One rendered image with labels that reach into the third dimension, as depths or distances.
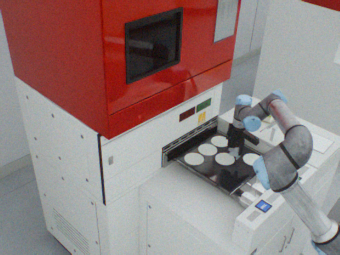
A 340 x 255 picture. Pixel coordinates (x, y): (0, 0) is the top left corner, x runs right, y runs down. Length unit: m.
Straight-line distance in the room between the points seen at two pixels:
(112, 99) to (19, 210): 1.79
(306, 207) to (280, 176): 0.17
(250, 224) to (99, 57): 0.88
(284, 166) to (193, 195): 0.65
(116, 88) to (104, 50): 0.17
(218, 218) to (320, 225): 0.49
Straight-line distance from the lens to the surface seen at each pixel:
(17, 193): 3.28
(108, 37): 1.40
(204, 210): 1.88
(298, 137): 1.45
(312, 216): 1.57
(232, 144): 1.97
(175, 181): 2.01
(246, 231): 1.68
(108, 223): 1.98
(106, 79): 1.46
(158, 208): 1.94
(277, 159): 1.42
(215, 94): 2.14
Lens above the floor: 2.17
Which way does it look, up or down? 37 degrees down
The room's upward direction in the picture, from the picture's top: 4 degrees clockwise
